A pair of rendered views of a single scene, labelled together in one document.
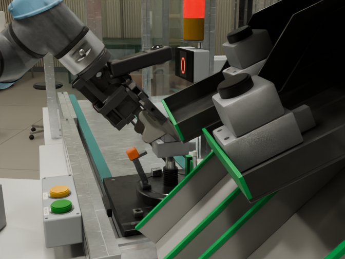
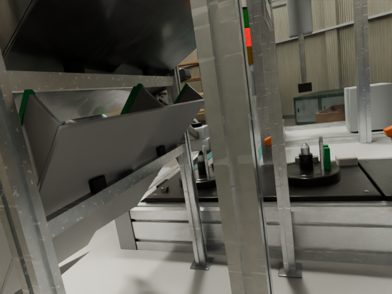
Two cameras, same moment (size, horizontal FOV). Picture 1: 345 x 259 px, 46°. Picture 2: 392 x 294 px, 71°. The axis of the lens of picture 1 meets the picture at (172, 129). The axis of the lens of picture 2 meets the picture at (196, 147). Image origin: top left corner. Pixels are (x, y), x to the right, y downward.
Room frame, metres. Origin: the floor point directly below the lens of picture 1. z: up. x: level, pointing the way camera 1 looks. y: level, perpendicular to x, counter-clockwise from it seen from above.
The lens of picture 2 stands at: (0.20, -0.43, 1.19)
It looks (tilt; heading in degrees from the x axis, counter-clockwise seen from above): 10 degrees down; 39
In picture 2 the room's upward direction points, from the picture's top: 9 degrees counter-clockwise
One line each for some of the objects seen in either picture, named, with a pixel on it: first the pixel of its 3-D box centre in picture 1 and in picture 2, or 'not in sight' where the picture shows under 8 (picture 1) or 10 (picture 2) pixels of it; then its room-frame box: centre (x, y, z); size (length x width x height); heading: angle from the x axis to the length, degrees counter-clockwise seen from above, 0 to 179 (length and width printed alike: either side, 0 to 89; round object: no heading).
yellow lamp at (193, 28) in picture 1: (193, 29); (246, 56); (0.98, -0.05, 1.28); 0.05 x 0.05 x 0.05
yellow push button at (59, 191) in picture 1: (59, 193); not in sight; (0.77, 0.23, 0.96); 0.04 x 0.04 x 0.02
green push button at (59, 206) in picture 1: (61, 208); not in sight; (0.71, 0.21, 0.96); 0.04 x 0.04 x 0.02
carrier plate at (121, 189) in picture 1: (170, 197); (205, 183); (0.76, 0.00, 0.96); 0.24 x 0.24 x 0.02; 18
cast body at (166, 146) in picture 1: (175, 135); (202, 136); (0.76, -0.01, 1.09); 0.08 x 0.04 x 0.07; 108
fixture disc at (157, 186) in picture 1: (170, 188); (204, 176); (0.76, 0.00, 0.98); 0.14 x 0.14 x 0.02
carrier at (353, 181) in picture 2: not in sight; (305, 158); (0.84, -0.24, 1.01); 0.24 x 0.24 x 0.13; 18
